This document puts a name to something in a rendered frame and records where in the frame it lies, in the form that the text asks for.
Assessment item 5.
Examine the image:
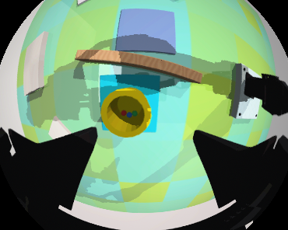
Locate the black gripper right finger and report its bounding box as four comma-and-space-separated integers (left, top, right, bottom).
193, 131, 276, 209

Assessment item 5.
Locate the orange wooden plank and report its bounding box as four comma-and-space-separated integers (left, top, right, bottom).
76, 49, 203, 84

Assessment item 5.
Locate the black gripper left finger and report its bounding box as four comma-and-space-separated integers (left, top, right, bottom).
9, 127, 98, 210

